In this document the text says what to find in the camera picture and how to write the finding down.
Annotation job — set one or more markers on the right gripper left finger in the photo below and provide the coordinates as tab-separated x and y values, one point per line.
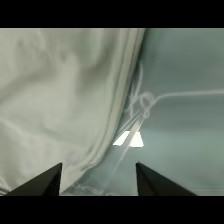
45	183

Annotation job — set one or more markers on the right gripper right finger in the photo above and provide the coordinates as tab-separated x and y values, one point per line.
153	183

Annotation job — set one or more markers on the pale green shirt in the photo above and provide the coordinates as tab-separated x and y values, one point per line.
60	100

